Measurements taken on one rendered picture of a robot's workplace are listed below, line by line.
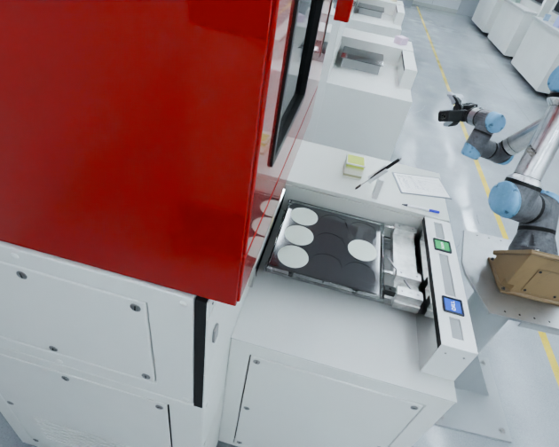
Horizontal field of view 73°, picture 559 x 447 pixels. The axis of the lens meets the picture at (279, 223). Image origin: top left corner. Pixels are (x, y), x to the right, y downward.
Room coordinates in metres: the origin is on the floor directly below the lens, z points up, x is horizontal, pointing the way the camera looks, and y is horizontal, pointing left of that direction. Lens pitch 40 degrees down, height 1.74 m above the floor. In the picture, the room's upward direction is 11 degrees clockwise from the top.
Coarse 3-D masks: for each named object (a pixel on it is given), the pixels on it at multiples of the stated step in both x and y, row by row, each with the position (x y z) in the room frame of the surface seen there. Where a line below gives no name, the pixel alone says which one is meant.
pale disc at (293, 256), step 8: (280, 248) 0.89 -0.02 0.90; (288, 248) 0.90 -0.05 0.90; (296, 248) 0.90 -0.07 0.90; (280, 256) 0.85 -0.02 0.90; (288, 256) 0.86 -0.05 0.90; (296, 256) 0.87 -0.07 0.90; (304, 256) 0.87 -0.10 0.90; (288, 264) 0.83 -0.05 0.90; (296, 264) 0.83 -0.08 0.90; (304, 264) 0.84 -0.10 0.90
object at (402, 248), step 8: (392, 232) 1.11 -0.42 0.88; (392, 240) 1.07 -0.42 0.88; (400, 240) 1.08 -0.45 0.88; (408, 240) 1.08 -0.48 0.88; (392, 248) 1.03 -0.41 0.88; (400, 248) 1.03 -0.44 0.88; (408, 248) 1.04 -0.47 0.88; (392, 256) 0.99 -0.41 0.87; (400, 256) 0.99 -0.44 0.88; (408, 256) 1.00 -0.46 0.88; (400, 264) 0.95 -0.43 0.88; (408, 264) 0.96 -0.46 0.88; (416, 272) 0.92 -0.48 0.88; (392, 280) 0.88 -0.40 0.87; (408, 288) 0.84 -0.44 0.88; (416, 288) 0.85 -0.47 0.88; (392, 304) 0.78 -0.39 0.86; (400, 304) 0.78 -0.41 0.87; (408, 304) 0.78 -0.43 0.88; (416, 312) 0.77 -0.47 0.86
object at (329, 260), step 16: (288, 208) 1.11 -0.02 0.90; (288, 224) 1.02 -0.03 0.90; (320, 224) 1.05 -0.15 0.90; (336, 224) 1.07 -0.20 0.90; (352, 224) 1.09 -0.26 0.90; (368, 224) 1.11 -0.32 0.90; (320, 240) 0.97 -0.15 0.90; (336, 240) 0.98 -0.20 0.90; (368, 240) 1.02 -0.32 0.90; (272, 256) 0.85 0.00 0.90; (320, 256) 0.89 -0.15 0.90; (336, 256) 0.90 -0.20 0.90; (352, 256) 0.92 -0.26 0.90; (304, 272) 0.81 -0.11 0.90; (320, 272) 0.82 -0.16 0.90; (336, 272) 0.83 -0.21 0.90; (352, 272) 0.85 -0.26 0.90; (368, 272) 0.86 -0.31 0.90; (368, 288) 0.79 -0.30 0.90
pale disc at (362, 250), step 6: (354, 240) 1.00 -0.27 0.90; (360, 240) 1.01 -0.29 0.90; (348, 246) 0.97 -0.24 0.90; (354, 246) 0.97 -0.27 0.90; (360, 246) 0.98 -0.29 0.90; (366, 246) 0.98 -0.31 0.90; (372, 246) 0.99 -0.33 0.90; (354, 252) 0.94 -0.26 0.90; (360, 252) 0.95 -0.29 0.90; (366, 252) 0.95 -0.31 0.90; (372, 252) 0.96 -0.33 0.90; (360, 258) 0.92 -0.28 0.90; (366, 258) 0.92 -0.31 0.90; (372, 258) 0.93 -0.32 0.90
